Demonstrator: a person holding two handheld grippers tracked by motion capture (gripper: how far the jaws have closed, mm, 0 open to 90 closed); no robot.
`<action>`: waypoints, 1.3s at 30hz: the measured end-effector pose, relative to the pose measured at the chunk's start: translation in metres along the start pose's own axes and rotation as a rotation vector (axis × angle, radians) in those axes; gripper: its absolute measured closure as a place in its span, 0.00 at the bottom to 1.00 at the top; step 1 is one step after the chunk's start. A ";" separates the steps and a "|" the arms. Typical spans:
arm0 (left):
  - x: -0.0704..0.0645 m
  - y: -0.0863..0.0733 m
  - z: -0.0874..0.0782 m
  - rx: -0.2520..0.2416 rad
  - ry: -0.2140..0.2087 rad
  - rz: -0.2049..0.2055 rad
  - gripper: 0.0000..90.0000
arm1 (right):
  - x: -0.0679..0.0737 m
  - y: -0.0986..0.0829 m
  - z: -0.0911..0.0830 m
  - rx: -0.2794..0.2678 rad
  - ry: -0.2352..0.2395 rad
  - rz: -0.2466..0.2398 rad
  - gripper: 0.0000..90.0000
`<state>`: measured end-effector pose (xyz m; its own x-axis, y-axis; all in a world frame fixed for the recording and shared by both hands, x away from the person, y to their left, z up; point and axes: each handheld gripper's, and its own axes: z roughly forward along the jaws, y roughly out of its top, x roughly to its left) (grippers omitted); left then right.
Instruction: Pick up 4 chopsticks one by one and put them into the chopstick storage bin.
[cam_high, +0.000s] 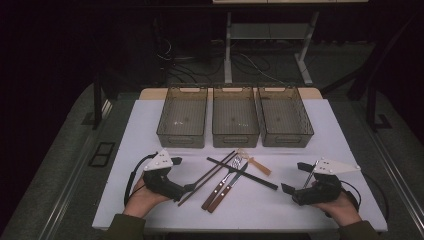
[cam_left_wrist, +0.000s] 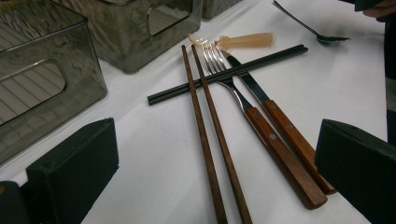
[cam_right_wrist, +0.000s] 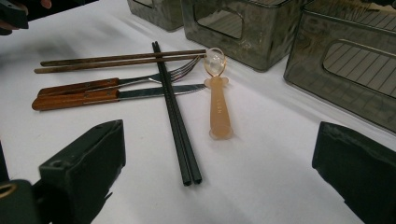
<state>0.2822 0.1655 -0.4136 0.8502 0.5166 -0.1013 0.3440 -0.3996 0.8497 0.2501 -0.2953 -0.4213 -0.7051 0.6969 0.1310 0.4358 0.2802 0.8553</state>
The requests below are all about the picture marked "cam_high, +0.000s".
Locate smoky plastic bin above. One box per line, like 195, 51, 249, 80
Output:
155, 85, 209, 149
255, 85, 315, 148
211, 85, 261, 149

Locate person's right hand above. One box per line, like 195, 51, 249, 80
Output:
312, 192, 363, 229

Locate wooden handled knife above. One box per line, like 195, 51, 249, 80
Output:
206, 161, 250, 214

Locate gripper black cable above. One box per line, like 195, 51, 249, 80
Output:
339, 173, 390, 223
123, 152, 158, 207

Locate white floor cable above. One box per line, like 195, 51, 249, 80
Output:
238, 51, 286, 85

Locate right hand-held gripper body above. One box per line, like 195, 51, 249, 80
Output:
291, 157, 362, 207

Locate light wooden spoon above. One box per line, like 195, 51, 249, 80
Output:
237, 148, 273, 177

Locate black angled metal stand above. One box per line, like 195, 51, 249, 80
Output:
319, 13, 421, 133

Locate white desk frame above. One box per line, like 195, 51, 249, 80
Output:
212, 0, 369, 87

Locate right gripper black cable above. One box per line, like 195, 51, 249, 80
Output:
339, 173, 390, 223

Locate black floor cables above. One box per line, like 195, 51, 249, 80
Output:
156, 19, 234, 86

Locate wooden handled fork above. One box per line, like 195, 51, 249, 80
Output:
200, 155, 244, 211

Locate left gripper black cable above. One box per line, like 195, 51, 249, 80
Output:
123, 152, 158, 207

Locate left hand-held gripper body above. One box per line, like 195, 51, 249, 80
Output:
143, 148, 186, 203

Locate black chopstick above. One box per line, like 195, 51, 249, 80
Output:
205, 156, 279, 191

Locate person's left hand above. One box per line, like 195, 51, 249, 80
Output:
123, 177, 172, 219

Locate white table board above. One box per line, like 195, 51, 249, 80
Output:
91, 98, 389, 233

